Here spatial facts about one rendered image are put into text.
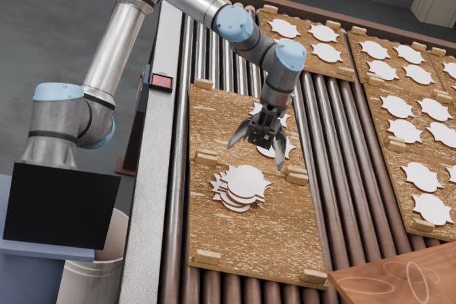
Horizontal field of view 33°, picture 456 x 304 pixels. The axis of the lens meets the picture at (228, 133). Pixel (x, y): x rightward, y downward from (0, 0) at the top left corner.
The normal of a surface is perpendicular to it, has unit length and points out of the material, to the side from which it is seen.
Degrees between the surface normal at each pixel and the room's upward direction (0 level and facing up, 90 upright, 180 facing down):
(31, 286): 90
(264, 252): 0
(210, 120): 0
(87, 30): 0
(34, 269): 90
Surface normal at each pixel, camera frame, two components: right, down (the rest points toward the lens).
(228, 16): -0.33, -0.23
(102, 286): 0.36, 0.64
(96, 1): 0.27, -0.80
